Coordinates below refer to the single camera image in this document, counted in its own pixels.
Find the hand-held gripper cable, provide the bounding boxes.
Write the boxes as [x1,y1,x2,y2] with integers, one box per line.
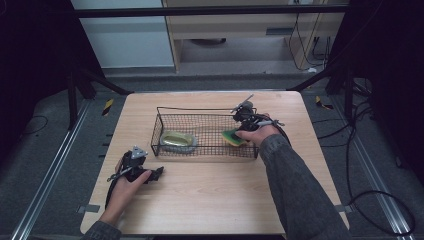
[104,166,135,210]
[262,118,292,146]

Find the person's left hand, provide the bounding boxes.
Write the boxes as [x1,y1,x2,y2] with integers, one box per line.
[105,169,154,219]

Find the black looped floor cable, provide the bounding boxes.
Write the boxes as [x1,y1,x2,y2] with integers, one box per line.
[312,99,417,236]

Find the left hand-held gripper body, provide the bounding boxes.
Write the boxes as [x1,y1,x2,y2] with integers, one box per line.
[114,145,149,184]

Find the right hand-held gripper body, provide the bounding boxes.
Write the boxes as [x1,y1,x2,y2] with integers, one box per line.
[229,93,272,133]

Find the dark curtain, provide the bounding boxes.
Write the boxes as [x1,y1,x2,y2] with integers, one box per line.
[0,0,103,164]
[328,0,424,184]

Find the thin black floor cable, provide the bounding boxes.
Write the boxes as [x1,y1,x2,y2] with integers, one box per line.
[23,115,49,136]

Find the black metal stand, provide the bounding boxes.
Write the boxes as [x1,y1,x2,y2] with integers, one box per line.
[286,63,356,122]
[66,66,134,131]

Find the left hand-held gripper cable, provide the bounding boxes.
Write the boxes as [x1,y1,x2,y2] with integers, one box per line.
[104,166,135,210]

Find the aluminium floor rail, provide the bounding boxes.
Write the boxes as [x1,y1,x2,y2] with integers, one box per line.
[9,99,92,240]
[333,96,418,240]

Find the light wooden desk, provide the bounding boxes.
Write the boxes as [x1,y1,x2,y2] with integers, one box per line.
[162,0,351,73]

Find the yellow black floor tape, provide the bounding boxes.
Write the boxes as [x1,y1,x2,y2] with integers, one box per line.
[101,98,115,117]
[314,95,334,111]

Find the green soap dish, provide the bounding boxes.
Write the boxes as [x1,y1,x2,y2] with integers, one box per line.
[159,130,199,155]

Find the black horizontal frame bar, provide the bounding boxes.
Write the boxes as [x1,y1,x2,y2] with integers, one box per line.
[71,4,349,19]

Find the person's right hand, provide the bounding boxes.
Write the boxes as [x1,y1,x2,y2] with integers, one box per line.
[234,113,284,148]

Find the grey tape piece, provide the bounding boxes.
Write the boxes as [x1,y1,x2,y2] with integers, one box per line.
[77,204,101,214]
[334,204,354,215]

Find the yellow green sponge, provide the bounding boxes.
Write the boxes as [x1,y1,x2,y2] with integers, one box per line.
[221,128,250,148]

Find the black hanging desk cables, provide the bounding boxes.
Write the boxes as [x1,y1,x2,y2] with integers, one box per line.
[288,13,334,72]

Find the black wire mesh basket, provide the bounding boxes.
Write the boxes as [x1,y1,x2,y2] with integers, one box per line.
[150,105,261,159]

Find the white cabinet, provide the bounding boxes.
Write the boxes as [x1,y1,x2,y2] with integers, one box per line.
[70,0,175,69]

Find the right hand-held gripper cable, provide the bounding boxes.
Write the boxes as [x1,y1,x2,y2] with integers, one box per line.
[262,118,292,146]

